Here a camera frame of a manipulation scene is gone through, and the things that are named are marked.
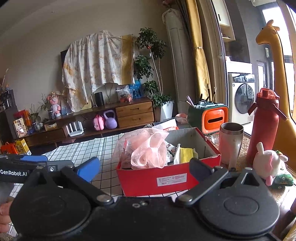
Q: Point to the black coffee machine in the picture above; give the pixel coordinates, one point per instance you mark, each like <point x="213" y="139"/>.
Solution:
<point x="7" y="100"/>

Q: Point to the beige standing air conditioner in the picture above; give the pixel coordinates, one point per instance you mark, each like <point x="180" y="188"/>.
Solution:
<point x="180" y="58"/>

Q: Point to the black speaker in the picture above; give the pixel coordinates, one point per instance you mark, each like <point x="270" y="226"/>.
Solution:
<point x="99" y="99"/>

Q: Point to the small potted plant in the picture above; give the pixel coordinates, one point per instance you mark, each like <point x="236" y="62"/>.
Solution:
<point x="34" y="115"/>
<point x="45" y="105"/>

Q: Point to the green dinosaur toy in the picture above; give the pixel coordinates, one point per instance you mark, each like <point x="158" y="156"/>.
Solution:
<point x="284" y="180"/>

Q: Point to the pink toy case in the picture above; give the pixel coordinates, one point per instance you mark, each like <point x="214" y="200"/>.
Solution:
<point x="98" y="124"/>

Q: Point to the plastic bag of fruit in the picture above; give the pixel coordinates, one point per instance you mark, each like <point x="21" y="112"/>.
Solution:
<point x="124" y="95"/>

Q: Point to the bunch of brushes and pens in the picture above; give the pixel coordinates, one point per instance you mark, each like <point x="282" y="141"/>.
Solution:
<point x="198" y="106"/>

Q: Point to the white router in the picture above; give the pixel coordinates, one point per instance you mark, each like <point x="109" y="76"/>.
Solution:
<point x="74" y="131"/>

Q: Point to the yellow curtain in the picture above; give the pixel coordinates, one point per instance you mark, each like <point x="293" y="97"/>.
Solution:
<point x="198" y="64"/>

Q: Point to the yellow gift box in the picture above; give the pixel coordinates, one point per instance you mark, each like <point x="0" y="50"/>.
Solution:
<point x="22" y="147"/>

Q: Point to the clear glass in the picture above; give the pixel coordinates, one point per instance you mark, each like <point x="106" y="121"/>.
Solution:
<point x="215" y="138"/>

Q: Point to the pink white packet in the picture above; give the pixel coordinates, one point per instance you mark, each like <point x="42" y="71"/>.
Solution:
<point x="166" y="125"/>

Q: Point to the black television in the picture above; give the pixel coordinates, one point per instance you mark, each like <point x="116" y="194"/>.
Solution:
<point x="63" y="55"/>

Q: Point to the red water bottle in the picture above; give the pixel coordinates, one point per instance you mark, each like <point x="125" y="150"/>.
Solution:
<point x="261" y="129"/>

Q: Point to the orange gift box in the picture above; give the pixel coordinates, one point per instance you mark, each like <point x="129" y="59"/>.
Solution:
<point x="8" y="148"/>

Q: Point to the yellow cloth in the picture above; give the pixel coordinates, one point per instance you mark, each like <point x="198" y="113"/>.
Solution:
<point x="187" y="155"/>

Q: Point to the yellow giraffe plush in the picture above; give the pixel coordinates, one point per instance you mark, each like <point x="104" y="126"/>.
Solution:
<point x="281" y="92"/>

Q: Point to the beige printed box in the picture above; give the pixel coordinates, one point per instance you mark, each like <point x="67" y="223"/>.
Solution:
<point x="19" y="127"/>

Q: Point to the person's left hand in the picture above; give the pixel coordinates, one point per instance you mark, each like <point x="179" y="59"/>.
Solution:
<point x="4" y="215"/>

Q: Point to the pink plush doll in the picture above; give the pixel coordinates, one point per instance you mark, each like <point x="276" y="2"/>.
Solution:
<point x="55" y="104"/>

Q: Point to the floral draped sheet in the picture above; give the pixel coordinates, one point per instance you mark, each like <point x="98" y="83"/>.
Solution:
<point x="92" y="62"/>

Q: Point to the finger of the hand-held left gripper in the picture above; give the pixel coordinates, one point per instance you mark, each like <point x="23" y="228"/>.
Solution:
<point x="64" y="163"/>
<point x="34" y="158"/>

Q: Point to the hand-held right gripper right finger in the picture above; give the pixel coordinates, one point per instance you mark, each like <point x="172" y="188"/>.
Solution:
<point x="198" y="168"/>

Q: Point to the red cardboard box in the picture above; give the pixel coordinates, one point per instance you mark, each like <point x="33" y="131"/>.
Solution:
<point x="143" y="180"/>

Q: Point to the pink bowl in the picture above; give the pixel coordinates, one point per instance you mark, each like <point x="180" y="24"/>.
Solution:
<point x="181" y="118"/>

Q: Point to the red orange box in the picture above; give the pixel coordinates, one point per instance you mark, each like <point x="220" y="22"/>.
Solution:
<point x="24" y="114"/>

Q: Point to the potted tree in white planter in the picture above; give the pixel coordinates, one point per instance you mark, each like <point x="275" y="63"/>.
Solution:
<point x="148" y="39"/>

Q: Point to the brown lace table mat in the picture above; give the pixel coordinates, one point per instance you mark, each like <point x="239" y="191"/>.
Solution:
<point x="244" y="158"/>

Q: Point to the framed photo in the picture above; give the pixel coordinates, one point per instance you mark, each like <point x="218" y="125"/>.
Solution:
<point x="64" y="108"/>

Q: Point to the small cardboard box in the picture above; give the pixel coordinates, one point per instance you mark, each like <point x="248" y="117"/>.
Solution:
<point x="50" y="126"/>

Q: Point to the purple kettlebell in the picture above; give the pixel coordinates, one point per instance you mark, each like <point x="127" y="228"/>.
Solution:
<point x="110" y="122"/>

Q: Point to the white wall cabinet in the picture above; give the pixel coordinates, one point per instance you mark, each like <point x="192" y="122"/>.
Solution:
<point x="223" y="18"/>

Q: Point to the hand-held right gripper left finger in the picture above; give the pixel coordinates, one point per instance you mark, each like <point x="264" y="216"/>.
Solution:
<point x="89" y="170"/>

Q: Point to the steel tumbler cup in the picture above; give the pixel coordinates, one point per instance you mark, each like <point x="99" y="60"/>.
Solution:
<point x="231" y="148"/>

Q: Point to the white pink bunny plush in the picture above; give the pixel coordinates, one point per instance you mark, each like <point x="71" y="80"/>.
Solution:
<point x="266" y="162"/>

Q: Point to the white washing machine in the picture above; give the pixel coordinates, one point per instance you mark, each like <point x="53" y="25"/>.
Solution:
<point x="242" y="99"/>

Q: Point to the pink mesh bath sponge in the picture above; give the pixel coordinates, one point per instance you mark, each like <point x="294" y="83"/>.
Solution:
<point x="122" y="148"/>

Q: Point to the black cabinet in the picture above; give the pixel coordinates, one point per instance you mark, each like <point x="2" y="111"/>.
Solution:
<point x="8" y="127"/>

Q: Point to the wooden tv stand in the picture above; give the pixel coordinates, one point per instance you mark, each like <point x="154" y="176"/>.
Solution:
<point x="134" y="113"/>

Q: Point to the checkered tablecloth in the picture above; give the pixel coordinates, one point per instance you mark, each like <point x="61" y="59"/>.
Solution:
<point x="69" y="150"/>

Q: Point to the dried flower arrangement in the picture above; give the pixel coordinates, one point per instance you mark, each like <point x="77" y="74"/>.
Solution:
<point x="4" y="81"/>

